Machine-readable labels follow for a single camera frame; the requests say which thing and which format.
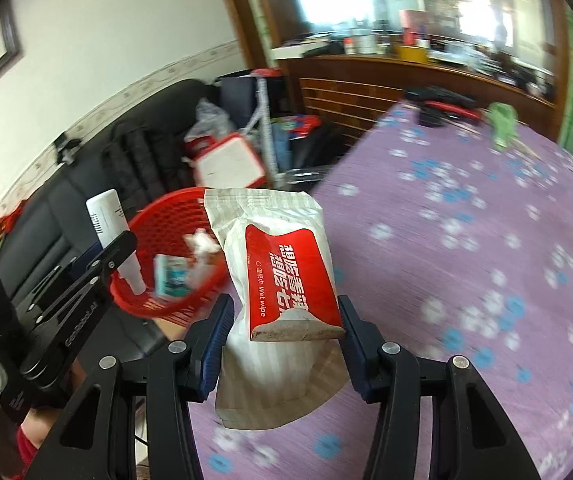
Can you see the red box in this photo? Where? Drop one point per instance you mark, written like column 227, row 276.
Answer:
column 412, row 25

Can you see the white spray bottle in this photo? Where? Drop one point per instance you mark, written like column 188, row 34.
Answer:
column 109, row 215

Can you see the black sofa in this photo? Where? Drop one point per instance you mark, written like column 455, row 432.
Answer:
column 41, row 220

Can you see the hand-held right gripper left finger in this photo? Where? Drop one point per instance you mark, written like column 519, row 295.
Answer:
column 216, row 347

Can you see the metal tin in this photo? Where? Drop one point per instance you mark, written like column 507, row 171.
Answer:
column 365, row 41

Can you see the teal cartoon packet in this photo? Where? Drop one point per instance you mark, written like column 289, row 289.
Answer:
column 171, row 275

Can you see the purple floral tablecloth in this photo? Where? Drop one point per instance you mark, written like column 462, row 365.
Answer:
column 466, row 260

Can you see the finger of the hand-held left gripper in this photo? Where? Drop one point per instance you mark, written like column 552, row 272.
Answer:
column 84, row 260
column 116, row 255

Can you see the black case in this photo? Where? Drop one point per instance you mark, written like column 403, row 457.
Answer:
column 430, row 117

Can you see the yellow box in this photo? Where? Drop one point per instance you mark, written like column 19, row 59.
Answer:
column 413, row 52

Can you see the wooden sideboard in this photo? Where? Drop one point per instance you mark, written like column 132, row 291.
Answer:
column 346, row 90

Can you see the crumpled plastic bag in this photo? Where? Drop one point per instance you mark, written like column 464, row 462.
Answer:
column 209, row 120

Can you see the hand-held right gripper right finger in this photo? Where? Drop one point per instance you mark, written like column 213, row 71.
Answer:
column 355, row 350

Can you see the black quilted cloth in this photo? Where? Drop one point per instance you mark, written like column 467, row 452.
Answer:
column 146, row 160

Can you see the white red-rimmed box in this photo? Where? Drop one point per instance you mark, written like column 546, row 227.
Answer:
column 231, row 165

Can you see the colourful bag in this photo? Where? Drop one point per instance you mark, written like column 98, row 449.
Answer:
column 296, row 127

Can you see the black wall plug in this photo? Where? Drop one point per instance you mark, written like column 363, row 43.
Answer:
column 68, row 150

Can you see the red black pliers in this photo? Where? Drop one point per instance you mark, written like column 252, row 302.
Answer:
column 441, row 100

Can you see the red plastic basket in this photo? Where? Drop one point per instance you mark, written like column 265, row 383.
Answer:
column 156, row 220

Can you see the person's left forearm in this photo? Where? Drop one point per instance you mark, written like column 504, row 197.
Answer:
column 29, row 447

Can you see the white tissue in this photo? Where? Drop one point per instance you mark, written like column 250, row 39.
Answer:
column 201, row 242

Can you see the green cloth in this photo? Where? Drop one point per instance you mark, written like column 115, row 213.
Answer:
column 502, row 125

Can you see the black shopping bag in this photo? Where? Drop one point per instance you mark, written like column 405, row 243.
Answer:
column 236, row 92

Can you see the white board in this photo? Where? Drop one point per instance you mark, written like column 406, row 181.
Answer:
column 296, row 51

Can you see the white red wet wipe pack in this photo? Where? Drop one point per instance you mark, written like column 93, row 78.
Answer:
column 286, row 270

